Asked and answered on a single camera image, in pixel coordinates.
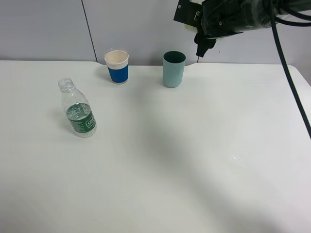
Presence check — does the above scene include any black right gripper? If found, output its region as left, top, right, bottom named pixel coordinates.
left=173, top=0, right=250, bottom=57

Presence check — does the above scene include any clear plastic bottle green label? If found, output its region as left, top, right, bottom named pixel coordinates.
left=58, top=78, right=97, bottom=138

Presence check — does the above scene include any pale green plastic cup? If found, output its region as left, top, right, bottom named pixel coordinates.
left=184, top=24, right=197, bottom=33

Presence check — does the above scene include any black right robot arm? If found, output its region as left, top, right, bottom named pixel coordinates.
left=173, top=0, right=311, bottom=57

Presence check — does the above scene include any teal plastic cup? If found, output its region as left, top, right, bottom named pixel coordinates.
left=163, top=51, right=186, bottom=88

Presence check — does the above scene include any blue sleeved paper cup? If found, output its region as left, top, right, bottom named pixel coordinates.
left=104, top=50, right=129, bottom=84

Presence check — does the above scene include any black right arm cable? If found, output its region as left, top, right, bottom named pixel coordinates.
left=268, top=0, right=311, bottom=140

